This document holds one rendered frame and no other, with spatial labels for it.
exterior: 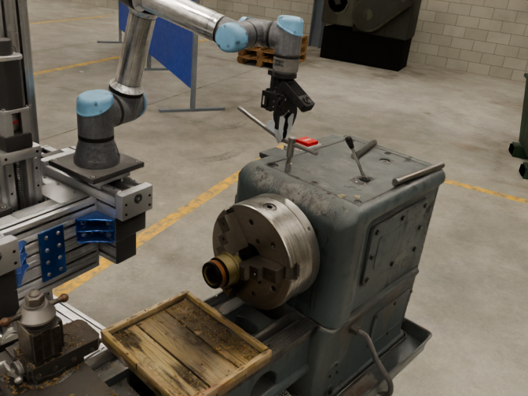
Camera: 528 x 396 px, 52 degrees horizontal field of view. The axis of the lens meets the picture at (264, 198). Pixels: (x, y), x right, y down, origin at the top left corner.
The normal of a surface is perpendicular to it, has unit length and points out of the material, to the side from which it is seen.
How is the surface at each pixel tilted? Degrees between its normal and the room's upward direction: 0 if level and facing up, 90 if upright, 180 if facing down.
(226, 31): 90
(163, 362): 0
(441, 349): 0
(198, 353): 0
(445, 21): 90
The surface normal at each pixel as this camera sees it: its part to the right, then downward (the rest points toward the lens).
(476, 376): 0.10, -0.90
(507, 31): -0.44, 0.35
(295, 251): 0.68, -0.12
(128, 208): 0.82, 0.32
